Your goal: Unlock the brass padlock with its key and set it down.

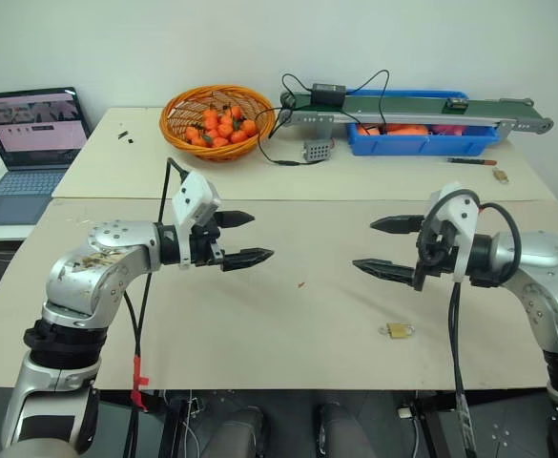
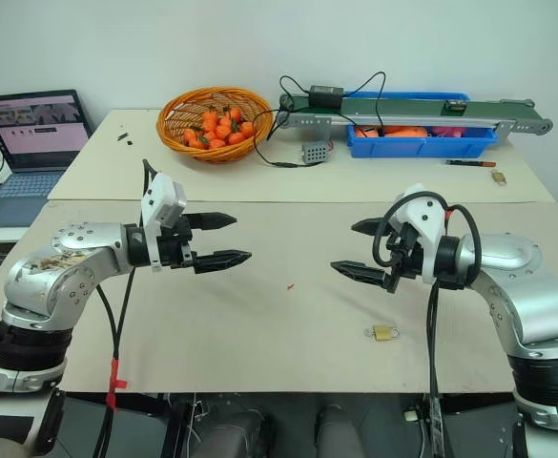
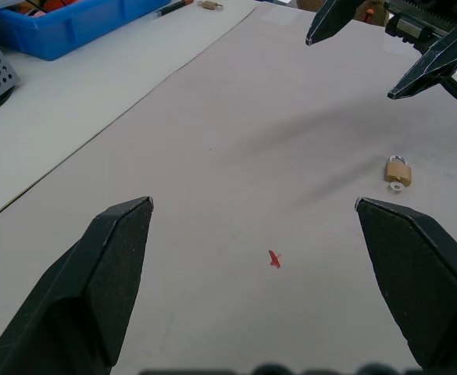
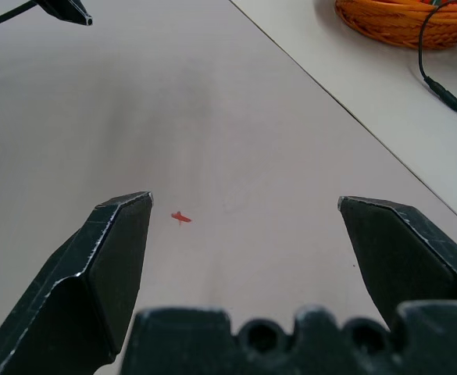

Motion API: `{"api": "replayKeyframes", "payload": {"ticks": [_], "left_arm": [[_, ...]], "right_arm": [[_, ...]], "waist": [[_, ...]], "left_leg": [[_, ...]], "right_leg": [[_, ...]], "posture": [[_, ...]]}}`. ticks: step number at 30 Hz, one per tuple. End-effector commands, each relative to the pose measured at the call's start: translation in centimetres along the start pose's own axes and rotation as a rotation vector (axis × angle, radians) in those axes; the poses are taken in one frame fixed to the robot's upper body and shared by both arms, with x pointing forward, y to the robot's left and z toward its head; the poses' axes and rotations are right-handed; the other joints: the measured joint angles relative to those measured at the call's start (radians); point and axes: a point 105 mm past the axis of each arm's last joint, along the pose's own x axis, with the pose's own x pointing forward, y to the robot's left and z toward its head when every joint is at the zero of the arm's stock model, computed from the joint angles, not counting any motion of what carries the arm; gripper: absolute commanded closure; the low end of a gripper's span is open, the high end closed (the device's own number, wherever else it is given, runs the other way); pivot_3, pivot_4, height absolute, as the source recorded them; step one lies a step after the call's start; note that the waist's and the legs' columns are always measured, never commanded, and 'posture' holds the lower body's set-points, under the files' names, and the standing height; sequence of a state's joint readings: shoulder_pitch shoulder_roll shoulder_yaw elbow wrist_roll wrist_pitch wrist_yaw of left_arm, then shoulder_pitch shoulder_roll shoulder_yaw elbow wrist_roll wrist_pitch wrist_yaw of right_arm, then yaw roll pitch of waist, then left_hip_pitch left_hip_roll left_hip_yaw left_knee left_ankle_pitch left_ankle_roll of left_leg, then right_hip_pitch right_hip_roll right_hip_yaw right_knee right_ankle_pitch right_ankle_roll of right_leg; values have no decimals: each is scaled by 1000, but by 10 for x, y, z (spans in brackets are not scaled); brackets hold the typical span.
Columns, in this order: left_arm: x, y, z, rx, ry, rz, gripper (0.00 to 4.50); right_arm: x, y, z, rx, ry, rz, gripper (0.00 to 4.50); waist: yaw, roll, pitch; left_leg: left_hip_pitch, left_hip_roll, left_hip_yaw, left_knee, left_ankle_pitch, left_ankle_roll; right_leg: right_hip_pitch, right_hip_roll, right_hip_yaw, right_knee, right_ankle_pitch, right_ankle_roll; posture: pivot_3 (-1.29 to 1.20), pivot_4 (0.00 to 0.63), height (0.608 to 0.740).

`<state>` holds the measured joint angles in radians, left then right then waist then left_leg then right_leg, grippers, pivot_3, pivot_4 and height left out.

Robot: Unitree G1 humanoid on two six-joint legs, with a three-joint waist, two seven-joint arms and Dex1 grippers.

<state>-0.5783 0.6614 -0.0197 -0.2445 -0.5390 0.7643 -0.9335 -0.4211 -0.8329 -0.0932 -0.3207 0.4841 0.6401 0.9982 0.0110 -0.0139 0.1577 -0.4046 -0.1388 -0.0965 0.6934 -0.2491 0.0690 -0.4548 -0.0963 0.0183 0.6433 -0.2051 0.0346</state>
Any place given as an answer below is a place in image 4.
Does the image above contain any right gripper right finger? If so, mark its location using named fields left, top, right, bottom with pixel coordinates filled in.
left=336, top=195, right=457, bottom=333

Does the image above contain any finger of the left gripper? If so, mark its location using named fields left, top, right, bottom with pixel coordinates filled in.
left=28, top=0, right=95, bottom=27

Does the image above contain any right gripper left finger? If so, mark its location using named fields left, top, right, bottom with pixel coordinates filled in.
left=0, top=191, right=155, bottom=375

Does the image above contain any small red tape mark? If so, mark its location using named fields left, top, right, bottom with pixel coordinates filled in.
left=170, top=210, right=193, bottom=227

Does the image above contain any orange woven basket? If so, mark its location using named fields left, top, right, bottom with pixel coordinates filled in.
left=334, top=0, right=457, bottom=51

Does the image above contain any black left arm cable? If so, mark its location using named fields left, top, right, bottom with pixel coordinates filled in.
left=0, top=0, right=37, bottom=33

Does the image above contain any black cable with barrel connector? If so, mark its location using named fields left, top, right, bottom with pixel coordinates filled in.
left=417, top=0, right=457, bottom=126

